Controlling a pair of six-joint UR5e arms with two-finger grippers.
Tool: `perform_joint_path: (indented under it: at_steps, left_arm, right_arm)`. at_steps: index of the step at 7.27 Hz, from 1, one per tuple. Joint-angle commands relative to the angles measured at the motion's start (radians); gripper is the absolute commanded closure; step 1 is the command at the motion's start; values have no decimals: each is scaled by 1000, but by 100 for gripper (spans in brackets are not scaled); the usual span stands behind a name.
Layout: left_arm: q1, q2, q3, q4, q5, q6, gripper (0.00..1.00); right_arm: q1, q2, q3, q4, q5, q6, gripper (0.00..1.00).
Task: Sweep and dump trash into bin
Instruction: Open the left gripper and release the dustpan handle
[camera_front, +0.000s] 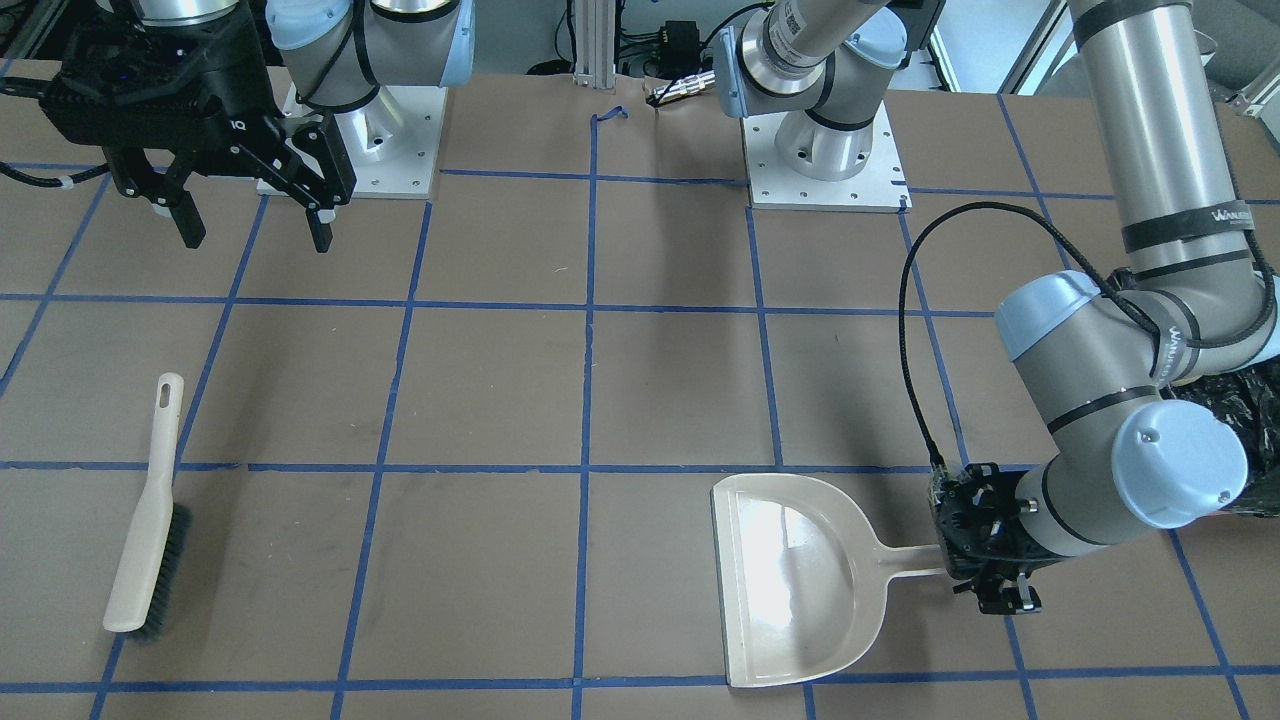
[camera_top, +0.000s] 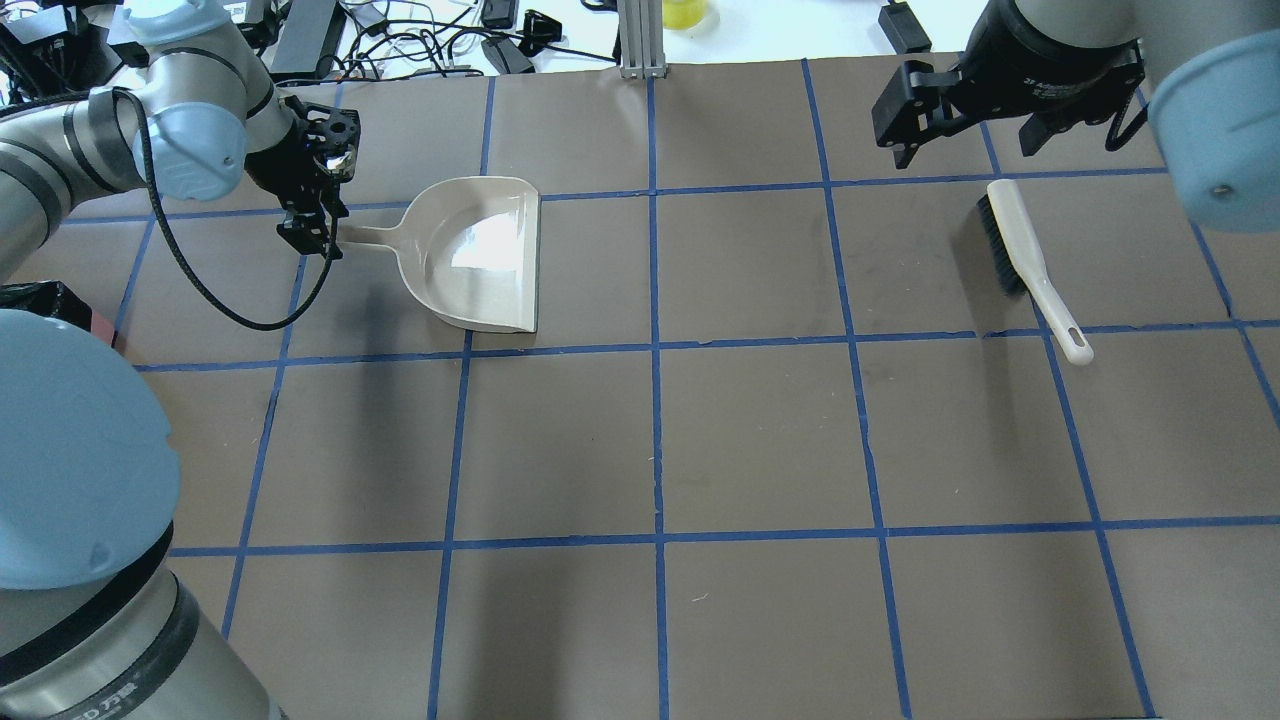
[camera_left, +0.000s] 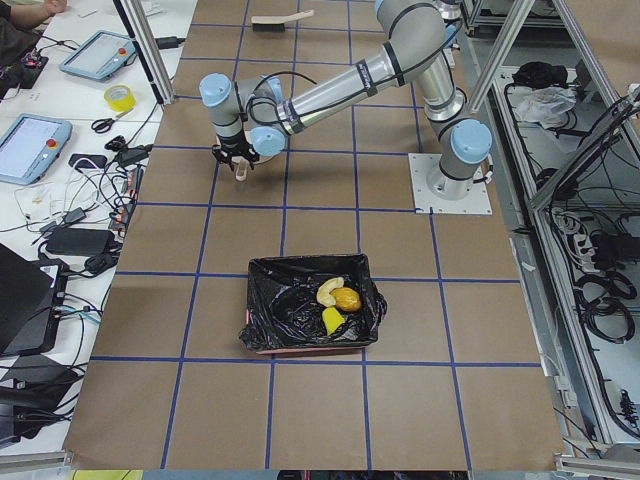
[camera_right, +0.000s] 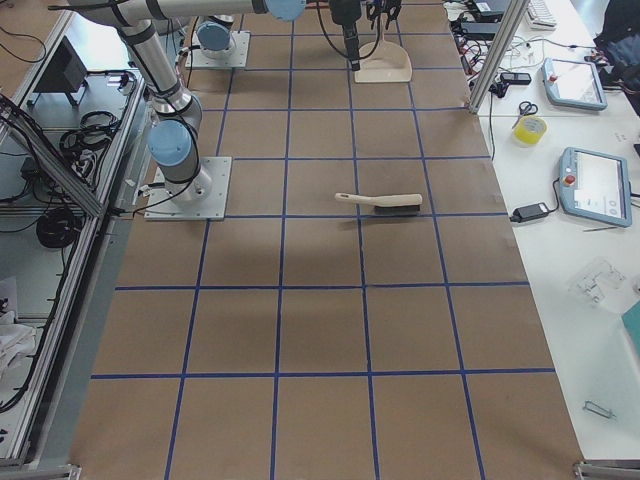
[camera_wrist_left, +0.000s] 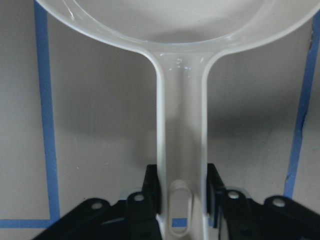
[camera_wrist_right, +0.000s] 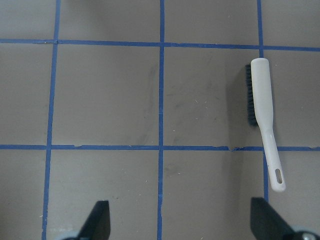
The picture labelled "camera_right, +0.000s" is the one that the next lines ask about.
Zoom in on coiled black cable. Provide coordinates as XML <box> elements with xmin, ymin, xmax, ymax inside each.
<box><xmin>35</xmin><ymin>207</ymin><xmax>81</xmax><ymax>250</ymax></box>

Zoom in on metal clip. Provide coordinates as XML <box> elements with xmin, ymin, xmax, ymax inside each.
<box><xmin>583</xmin><ymin>400</ymin><xmax>615</xmax><ymax>419</ymax></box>

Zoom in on clear plastic package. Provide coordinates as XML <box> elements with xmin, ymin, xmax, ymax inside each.
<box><xmin>567</xmin><ymin>257</ymin><xmax>628</xmax><ymax>313</ymax></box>

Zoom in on teal board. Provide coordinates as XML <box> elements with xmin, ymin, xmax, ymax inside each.
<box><xmin>622</xmin><ymin>302</ymin><xmax>640</xmax><ymax>355</ymax></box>

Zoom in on white hand brush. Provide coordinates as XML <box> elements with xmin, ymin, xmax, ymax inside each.
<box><xmin>334</xmin><ymin>192</ymin><xmax>423</xmax><ymax>216</ymax></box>

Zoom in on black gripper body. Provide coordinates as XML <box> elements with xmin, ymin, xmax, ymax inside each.
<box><xmin>367</xmin><ymin>0</ymin><xmax>401</xmax><ymax>23</ymax></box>
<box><xmin>329</xmin><ymin>0</ymin><xmax>361</xmax><ymax>29</ymax></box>

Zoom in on far teach pendant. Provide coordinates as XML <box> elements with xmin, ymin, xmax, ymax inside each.
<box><xmin>541</xmin><ymin>58</ymin><xmax>608</xmax><ymax>111</ymax></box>

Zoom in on beige plastic dustpan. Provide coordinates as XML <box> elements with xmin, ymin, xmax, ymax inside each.
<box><xmin>354</xmin><ymin>18</ymin><xmax>413</xmax><ymax>84</ymax></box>

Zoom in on black handled scissors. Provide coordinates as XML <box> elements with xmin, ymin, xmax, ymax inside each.
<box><xmin>512</xmin><ymin>101</ymin><xmax>538</xmax><ymax>128</ymax></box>

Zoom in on black power adapter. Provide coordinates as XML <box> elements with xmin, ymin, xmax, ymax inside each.
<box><xmin>509</xmin><ymin>202</ymin><xmax>550</xmax><ymax>223</ymax></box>

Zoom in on black monitor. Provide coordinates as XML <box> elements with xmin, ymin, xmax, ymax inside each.
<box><xmin>28</xmin><ymin>36</ymin><xmax>88</xmax><ymax>107</ymax></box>

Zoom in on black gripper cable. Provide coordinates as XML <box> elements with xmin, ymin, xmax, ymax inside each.
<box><xmin>317</xmin><ymin>0</ymin><xmax>351</xmax><ymax>59</ymax></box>

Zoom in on teach pendant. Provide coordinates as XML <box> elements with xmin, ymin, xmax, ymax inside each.
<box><xmin>541</xmin><ymin>58</ymin><xmax>608</xmax><ymax>111</ymax></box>
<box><xmin>559</xmin><ymin>147</ymin><xmax>632</xmax><ymax>228</ymax></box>

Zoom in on near teach pendant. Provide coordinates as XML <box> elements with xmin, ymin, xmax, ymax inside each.
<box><xmin>559</xmin><ymin>147</ymin><xmax>632</xmax><ymax>228</ymax></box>

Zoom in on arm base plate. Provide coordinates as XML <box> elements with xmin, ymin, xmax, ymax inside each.
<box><xmin>144</xmin><ymin>156</ymin><xmax>234</xmax><ymax>221</ymax></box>
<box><xmin>186</xmin><ymin>31</ymin><xmax>251</xmax><ymax>70</ymax></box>

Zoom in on aluminium frame post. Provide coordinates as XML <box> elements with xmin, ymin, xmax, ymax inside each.
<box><xmin>468</xmin><ymin>0</ymin><xmax>529</xmax><ymax>114</ymax></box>

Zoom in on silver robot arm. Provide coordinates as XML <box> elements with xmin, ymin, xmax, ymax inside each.
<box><xmin>48</xmin><ymin>1</ymin><xmax>307</xmax><ymax>201</ymax></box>
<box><xmin>195</xmin><ymin>1</ymin><xmax>412</xmax><ymax>83</ymax></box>

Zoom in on yellow tape roll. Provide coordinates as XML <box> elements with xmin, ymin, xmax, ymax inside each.
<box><xmin>512</xmin><ymin>115</ymin><xmax>548</xmax><ymax>146</ymax></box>

